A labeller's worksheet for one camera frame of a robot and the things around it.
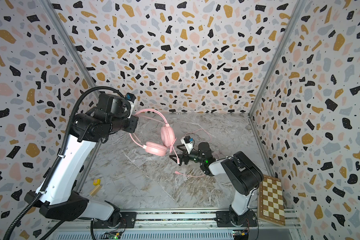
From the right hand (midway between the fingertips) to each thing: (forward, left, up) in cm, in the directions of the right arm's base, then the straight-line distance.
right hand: (172, 150), depth 83 cm
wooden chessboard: (-22, -52, -13) cm, 58 cm away
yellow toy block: (-14, +43, -13) cm, 47 cm away
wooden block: (-18, +41, -12) cm, 47 cm away
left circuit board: (-38, +25, -14) cm, 48 cm away
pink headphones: (-4, 0, +19) cm, 19 cm away
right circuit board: (-37, -35, -16) cm, 53 cm away
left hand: (+2, +14, +25) cm, 29 cm away
